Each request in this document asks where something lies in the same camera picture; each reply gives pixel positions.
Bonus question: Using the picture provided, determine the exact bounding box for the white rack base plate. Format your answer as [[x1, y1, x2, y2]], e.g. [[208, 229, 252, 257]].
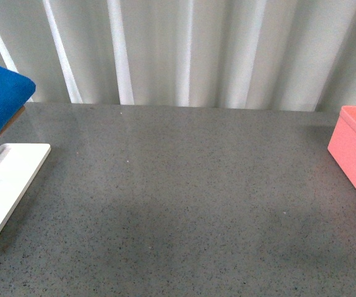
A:
[[0, 144, 51, 232]]

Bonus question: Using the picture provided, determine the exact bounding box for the white pleated curtain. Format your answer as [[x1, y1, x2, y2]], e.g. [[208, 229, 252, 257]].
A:
[[0, 1, 356, 111]]

